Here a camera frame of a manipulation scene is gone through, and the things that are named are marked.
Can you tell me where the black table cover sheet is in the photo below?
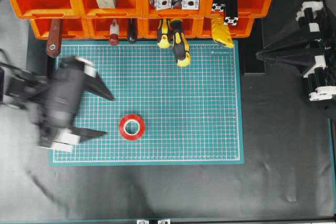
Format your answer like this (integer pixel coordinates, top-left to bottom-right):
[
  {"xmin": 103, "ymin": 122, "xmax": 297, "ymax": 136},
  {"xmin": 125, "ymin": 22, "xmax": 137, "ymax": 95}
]
[{"xmin": 0, "ymin": 0, "xmax": 336, "ymax": 222}]

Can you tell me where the small yellow black screwdriver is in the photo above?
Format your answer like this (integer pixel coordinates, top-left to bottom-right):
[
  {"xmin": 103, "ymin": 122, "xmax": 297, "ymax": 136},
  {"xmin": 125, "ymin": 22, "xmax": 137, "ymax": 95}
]
[{"xmin": 156, "ymin": 19, "xmax": 171, "ymax": 48}]

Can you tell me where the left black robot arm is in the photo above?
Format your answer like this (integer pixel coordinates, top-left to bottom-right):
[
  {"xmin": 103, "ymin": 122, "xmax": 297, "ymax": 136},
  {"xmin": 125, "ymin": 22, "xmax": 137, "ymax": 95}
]
[{"xmin": 1, "ymin": 56, "xmax": 114, "ymax": 152}]

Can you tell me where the red vinyl tape roll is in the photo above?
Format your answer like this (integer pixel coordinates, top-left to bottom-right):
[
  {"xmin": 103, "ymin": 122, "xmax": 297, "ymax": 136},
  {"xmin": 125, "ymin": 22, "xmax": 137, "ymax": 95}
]
[{"xmin": 119, "ymin": 114, "xmax": 145, "ymax": 141}]

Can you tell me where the black tool handle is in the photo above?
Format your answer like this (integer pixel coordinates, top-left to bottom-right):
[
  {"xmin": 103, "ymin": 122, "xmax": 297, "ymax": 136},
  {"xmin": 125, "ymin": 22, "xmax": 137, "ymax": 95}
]
[{"xmin": 127, "ymin": 18, "xmax": 138, "ymax": 44}]

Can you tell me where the lower orange bin with cutter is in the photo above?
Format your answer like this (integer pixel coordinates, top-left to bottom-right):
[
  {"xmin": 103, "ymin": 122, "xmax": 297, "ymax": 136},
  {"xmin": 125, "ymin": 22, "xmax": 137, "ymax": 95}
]
[{"xmin": 201, "ymin": 16, "xmax": 255, "ymax": 39}]

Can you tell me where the green cutting mat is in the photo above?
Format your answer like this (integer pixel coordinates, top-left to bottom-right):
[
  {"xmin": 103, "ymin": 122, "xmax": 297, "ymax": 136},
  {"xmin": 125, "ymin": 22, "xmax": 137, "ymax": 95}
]
[{"xmin": 50, "ymin": 40, "xmax": 244, "ymax": 166}]

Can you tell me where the yellow utility knife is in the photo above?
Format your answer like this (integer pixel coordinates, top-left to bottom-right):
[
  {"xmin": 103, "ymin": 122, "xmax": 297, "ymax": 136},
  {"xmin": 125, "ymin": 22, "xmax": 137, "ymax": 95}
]
[{"xmin": 211, "ymin": 17, "xmax": 234, "ymax": 48}]

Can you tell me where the lower orange bin with wooden tool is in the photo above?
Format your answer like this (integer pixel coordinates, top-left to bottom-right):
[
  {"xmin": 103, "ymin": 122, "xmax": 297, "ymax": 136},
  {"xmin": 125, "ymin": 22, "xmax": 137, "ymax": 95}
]
[{"xmin": 29, "ymin": 18, "xmax": 89, "ymax": 39}]

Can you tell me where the brown wooden tool handle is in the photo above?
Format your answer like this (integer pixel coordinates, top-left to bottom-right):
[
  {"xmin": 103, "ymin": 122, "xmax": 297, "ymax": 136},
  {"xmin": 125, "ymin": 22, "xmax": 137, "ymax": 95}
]
[{"xmin": 46, "ymin": 19, "xmax": 63, "ymax": 58}]

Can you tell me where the upper orange bin with brackets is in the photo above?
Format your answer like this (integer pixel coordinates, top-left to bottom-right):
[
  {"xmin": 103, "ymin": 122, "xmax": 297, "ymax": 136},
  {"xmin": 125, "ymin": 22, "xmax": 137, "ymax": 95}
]
[{"xmin": 142, "ymin": 0, "xmax": 207, "ymax": 19}]

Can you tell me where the lower orange bin with screwdrivers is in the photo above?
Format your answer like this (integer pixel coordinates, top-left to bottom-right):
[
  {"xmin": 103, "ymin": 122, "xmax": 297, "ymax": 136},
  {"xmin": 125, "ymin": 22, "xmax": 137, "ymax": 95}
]
[{"xmin": 142, "ymin": 18, "xmax": 202, "ymax": 39}]

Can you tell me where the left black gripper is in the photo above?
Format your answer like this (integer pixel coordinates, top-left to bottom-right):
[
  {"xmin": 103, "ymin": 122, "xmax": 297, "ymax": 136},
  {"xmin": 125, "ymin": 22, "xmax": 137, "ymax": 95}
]
[{"xmin": 37, "ymin": 57, "xmax": 114, "ymax": 152}]

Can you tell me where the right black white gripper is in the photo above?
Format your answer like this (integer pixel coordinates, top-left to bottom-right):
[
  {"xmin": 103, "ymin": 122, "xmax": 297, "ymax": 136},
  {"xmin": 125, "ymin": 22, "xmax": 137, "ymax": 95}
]
[{"xmin": 256, "ymin": 1, "xmax": 335, "ymax": 101}]

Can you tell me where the lower orange bin with handles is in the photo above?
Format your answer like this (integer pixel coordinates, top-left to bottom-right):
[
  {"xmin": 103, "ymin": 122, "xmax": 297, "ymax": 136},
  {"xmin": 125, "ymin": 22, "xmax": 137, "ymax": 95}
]
[{"xmin": 82, "ymin": 18, "xmax": 143, "ymax": 39}]

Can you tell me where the red white tool handle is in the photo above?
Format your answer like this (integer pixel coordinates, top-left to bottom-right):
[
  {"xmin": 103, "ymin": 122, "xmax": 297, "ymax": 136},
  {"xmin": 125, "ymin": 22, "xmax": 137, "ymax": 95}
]
[{"xmin": 109, "ymin": 18, "xmax": 120, "ymax": 46}]

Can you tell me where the large yellow black screwdriver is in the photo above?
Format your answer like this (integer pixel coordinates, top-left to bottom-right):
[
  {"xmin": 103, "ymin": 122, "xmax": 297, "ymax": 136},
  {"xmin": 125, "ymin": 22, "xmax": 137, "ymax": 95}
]
[{"xmin": 170, "ymin": 19, "xmax": 191, "ymax": 67}]

